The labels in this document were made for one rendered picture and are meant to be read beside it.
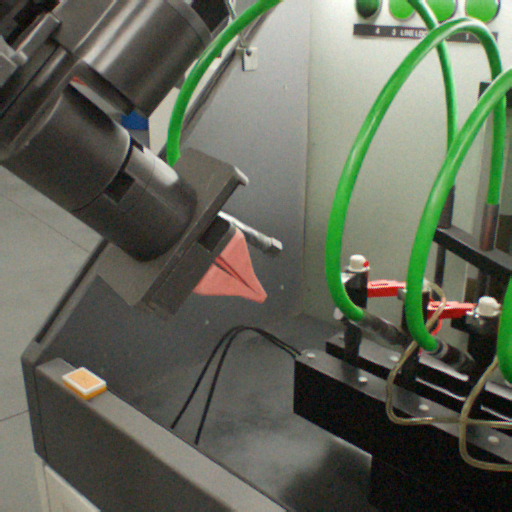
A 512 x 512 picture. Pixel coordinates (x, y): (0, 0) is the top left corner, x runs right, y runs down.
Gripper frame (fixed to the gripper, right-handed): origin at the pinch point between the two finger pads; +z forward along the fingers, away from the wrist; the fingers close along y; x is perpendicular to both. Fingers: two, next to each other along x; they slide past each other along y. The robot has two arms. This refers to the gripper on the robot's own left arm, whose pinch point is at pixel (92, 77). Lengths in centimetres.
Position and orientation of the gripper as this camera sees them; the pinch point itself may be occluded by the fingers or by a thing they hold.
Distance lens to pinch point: 75.6
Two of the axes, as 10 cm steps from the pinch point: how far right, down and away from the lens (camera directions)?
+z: 7.2, 6.5, 2.5
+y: -2.1, -1.5, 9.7
